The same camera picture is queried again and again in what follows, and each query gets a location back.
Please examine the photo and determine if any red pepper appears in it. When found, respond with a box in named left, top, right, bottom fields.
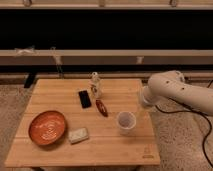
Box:
left=96, top=100, right=108, bottom=117

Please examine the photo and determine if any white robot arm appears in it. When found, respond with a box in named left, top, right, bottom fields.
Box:
left=139, top=70, right=213, bottom=116

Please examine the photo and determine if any white sponge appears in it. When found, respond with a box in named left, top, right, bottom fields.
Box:
left=68, top=128, right=89, bottom=144

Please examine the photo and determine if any white bottle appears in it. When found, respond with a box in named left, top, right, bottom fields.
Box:
left=90, top=72, right=101, bottom=99

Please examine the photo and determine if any black smartphone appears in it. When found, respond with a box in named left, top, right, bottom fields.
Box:
left=78, top=90, right=91, bottom=108

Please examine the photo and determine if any wooden table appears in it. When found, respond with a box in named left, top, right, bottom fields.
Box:
left=5, top=79, right=160, bottom=167

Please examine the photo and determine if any orange ceramic bowl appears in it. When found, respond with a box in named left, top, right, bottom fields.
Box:
left=28, top=111, right=66, bottom=146

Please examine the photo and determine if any wooden rail barrier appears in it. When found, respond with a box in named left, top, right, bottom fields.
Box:
left=0, top=49, right=213, bottom=66

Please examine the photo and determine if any black cable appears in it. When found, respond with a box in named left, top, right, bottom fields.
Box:
left=154, top=78, right=213, bottom=169

